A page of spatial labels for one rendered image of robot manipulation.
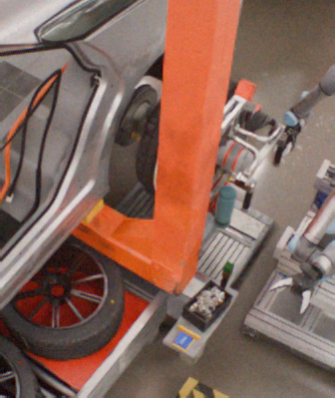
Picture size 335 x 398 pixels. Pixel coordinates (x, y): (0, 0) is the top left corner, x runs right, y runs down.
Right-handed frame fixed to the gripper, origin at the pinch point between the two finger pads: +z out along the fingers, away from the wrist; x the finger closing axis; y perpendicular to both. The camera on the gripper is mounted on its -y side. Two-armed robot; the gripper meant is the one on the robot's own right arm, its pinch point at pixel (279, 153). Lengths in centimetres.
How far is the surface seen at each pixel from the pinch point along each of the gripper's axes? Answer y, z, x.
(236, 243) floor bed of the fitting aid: -77, 9, -8
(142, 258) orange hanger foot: -15, 80, -27
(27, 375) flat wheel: -32, 156, -40
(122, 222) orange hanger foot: -14, 70, -45
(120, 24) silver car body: 84, 51, -60
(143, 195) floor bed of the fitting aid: -77, 10, -72
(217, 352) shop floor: -83, 74, 19
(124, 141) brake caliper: 2, 39, -66
